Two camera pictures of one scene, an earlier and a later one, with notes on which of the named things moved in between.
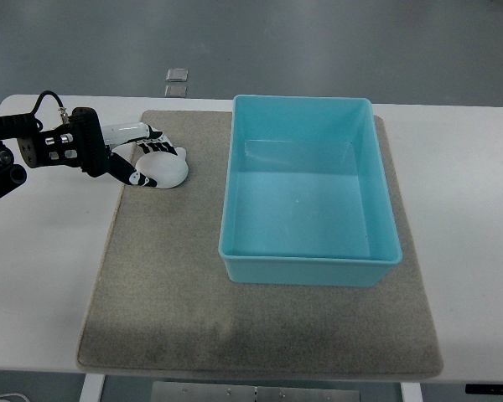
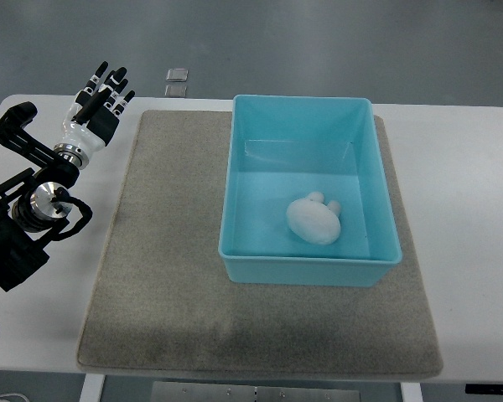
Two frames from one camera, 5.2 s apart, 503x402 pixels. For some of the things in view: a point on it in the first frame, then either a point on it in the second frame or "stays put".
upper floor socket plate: [177, 74] stays put
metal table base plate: [199, 392] stays put
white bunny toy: [168, 169] to [313, 221]
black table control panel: [492, 389] stays put
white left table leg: [92, 388] stays put
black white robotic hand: [94, 143] to [94, 115]
